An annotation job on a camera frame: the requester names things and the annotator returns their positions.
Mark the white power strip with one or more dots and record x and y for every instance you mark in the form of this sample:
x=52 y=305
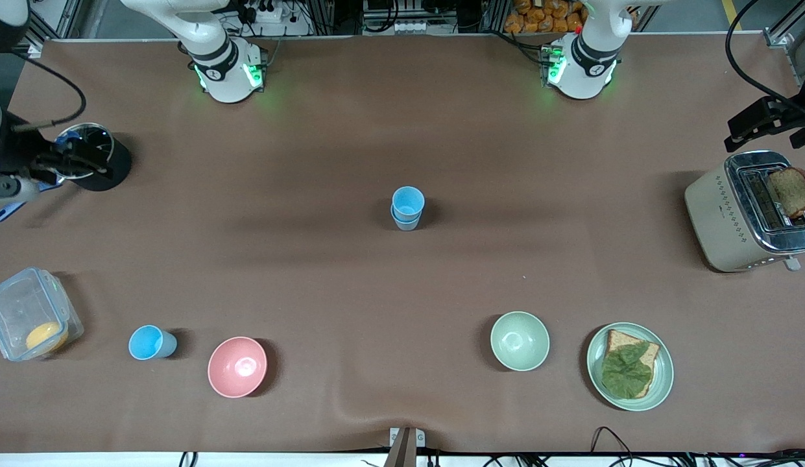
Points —
x=412 y=28

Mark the brown toast slice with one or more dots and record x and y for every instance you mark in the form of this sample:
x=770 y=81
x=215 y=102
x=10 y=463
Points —
x=791 y=191

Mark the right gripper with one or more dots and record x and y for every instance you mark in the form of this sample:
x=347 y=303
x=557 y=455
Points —
x=13 y=155

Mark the blue plastic cup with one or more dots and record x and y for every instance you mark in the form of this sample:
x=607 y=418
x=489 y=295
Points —
x=407 y=201
x=149 y=342

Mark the beige chrome toaster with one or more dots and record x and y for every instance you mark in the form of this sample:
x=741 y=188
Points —
x=713 y=217

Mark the brown bread slice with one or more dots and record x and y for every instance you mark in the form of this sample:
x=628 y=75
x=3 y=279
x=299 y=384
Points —
x=619 y=340

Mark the bag of orange buns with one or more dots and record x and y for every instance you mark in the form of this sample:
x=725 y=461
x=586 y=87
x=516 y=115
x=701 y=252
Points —
x=545 y=18

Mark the pale green bowl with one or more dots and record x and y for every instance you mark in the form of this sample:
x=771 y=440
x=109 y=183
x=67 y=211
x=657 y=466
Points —
x=519 y=341

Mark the blue cup with white paper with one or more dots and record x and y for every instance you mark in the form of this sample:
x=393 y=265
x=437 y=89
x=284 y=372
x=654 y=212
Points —
x=405 y=225

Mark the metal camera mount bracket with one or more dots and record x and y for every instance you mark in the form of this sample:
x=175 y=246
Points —
x=402 y=447

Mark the orange round food piece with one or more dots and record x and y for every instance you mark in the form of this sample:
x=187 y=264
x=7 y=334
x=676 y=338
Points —
x=44 y=337

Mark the green lettuce leaf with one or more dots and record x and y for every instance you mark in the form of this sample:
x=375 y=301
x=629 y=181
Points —
x=626 y=373

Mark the pale green plate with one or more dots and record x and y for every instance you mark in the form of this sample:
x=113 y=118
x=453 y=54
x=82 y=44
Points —
x=665 y=376

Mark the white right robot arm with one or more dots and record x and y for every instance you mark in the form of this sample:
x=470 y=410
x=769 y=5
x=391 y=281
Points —
x=224 y=81

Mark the clear plastic food container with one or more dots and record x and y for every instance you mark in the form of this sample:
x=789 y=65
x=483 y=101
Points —
x=19 y=305

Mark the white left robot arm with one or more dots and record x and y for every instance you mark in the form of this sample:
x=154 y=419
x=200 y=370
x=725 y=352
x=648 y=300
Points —
x=580 y=78

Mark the pink bowl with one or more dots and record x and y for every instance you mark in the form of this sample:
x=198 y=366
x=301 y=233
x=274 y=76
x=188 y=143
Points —
x=237 y=368

